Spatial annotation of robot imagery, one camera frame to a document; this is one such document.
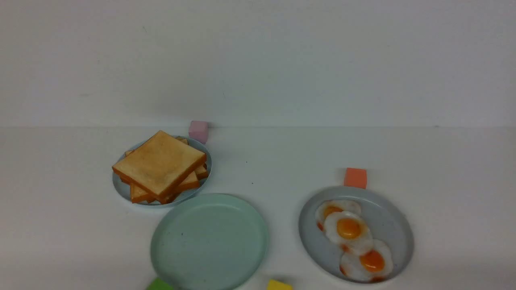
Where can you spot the toast slice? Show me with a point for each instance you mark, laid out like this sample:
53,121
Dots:
138,195
167,198
201,171
160,165

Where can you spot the fried egg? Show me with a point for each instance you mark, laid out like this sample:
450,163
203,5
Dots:
348,231
333,206
374,266

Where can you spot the pink foam cube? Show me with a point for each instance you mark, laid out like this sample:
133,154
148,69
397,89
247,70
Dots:
199,130

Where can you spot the orange foam cube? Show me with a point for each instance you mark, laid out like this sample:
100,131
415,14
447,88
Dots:
355,177

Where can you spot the mint green plate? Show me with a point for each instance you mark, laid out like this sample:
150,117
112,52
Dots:
210,242

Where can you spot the yellow foam cube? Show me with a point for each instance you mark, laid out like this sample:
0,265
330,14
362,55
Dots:
277,285

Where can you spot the light blue bread plate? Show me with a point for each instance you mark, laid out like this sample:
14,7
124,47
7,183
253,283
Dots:
124,189

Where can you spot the grey egg plate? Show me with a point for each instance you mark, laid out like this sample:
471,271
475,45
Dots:
385,220

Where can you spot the green foam cube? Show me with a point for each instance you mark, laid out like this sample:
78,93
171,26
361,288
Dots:
159,284

